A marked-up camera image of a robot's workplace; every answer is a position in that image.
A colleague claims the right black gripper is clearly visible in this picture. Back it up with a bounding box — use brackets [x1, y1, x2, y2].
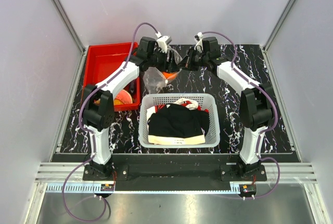
[177, 47, 208, 72]

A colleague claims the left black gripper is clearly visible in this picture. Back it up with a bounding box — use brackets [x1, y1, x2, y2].
[147, 48, 180, 73]

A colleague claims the orange fake fruit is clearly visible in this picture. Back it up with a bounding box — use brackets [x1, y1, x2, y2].
[162, 72, 178, 82]

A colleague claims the clear zip top bag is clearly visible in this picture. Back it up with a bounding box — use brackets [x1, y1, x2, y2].
[143, 48, 182, 94]

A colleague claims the red watermelon slice toy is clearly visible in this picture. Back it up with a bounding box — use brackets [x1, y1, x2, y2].
[116, 90, 133, 104]

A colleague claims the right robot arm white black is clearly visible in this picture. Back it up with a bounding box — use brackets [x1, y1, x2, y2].
[179, 32, 278, 181]

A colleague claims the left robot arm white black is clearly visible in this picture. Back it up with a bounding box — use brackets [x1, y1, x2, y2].
[79, 35, 175, 180]

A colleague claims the purple fake eggplant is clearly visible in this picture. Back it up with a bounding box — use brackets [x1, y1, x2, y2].
[129, 80, 137, 98]

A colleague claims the red white cloth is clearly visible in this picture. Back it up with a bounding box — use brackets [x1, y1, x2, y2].
[149, 98, 209, 113]

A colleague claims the white perforated plastic basket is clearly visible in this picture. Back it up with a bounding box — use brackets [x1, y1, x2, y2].
[138, 93, 220, 148]

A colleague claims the black cloth in basket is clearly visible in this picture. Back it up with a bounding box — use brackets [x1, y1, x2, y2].
[146, 103, 210, 138]

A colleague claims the red plastic bin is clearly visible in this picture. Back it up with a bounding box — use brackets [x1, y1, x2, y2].
[83, 42, 141, 111]

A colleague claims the beige cloth with label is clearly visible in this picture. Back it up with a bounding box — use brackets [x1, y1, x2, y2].
[148, 134, 205, 145]

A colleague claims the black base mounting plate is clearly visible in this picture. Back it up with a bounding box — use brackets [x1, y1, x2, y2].
[83, 154, 267, 192]

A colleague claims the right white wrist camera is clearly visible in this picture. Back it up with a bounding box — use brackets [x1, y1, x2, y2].
[194, 32, 203, 53]

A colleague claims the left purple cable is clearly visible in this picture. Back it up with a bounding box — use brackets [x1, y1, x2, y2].
[60, 22, 162, 221]

